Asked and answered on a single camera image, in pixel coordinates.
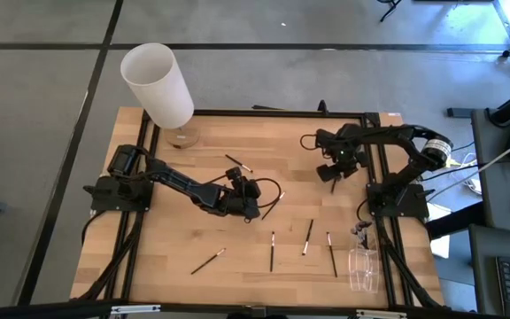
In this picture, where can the black camera mount knob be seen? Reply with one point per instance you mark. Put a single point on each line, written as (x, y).
(322, 107)

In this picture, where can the black chair base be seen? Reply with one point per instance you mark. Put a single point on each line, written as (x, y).
(390, 9)

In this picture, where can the white paper sheet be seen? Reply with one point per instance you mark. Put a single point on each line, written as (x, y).
(441, 248)

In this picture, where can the grey desk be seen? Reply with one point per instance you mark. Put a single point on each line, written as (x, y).
(485, 274)
(498, 190)

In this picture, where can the black crossbeam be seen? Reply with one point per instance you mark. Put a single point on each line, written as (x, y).
(38, 310)

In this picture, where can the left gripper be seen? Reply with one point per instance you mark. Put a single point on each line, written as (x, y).
(244, 199)

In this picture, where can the black aluminium table frame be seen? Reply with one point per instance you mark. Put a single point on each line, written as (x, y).
(281, 113)

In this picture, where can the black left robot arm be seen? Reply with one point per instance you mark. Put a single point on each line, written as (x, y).
(180, 179)

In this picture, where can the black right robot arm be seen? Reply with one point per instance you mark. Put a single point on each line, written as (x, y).
(396, 195)

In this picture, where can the silver metal bracket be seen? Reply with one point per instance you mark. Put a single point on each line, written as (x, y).
(381, 314)
(135, 309)

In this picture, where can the white shade wooden table lamp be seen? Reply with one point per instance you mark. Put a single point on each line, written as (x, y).
(157, 88)

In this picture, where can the clear plastic container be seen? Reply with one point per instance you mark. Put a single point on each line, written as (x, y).
(365, 274)

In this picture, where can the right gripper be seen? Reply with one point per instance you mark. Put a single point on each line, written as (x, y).
(345, 146)

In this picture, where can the black floor bar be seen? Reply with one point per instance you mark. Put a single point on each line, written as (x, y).
(458, 112)

